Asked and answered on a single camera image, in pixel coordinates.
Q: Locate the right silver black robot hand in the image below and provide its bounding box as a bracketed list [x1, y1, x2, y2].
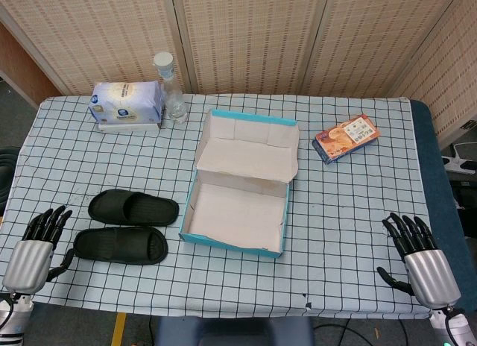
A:
[376, 211, 462, 309]

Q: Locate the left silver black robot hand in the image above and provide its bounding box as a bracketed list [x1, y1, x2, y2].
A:
[1, 207, 75, 294]

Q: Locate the black rubber slipper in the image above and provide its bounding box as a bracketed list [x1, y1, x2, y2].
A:
[72, 226, 169, 265]
[88, 189, 180, 227]

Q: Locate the orange blue snack box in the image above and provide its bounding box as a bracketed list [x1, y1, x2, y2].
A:
[312, 113, 382, 165]

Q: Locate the teal cardboard shoe box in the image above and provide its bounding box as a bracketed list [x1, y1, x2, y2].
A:
[178, 107, 300, 259]

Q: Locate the lavender tissue pack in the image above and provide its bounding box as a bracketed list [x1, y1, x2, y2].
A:
[87, 80, 167, 125]

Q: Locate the blue chair seat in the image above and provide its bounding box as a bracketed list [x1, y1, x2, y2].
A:
[155, 315, 316, 346]

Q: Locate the clear plastic water bottle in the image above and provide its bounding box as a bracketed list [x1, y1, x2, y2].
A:
[153, 51, 188, 124]

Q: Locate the beige woven folding screen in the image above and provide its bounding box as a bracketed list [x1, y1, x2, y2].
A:
[0, 0, 477, 138]

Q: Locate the black coiled hose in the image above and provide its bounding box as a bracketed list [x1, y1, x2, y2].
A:
[0, 147, 25, 216]

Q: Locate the black floor cable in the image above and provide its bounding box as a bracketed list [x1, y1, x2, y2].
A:
[312, 318, 411, 346]

